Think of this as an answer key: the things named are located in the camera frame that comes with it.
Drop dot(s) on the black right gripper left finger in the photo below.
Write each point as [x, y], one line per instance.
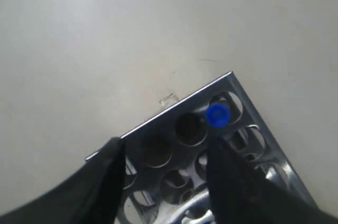
[91, 195]

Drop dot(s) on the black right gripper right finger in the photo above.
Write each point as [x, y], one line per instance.
[239, 194]

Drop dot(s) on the blue-capped tube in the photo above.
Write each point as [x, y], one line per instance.
[217, 116]

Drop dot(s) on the stainless steel test tube rack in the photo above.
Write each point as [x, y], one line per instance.
[166, 156]

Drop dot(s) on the clear tape piece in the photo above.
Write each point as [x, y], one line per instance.
[169, 100]

